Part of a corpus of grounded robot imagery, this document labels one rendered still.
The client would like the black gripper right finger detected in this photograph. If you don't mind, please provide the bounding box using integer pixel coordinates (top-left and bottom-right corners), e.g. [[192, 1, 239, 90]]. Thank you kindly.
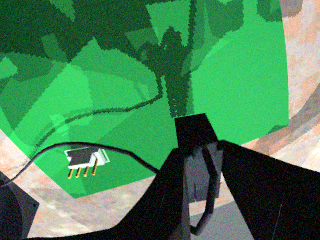
[[220, 140, 320, 240]]

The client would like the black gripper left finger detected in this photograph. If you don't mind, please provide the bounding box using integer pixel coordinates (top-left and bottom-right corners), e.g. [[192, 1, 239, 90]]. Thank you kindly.
[[23, 148, 191, 240]]

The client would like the green circuit board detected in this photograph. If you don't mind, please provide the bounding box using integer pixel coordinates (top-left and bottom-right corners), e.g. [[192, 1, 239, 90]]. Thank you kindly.
[[0, 0, 289, 199]]

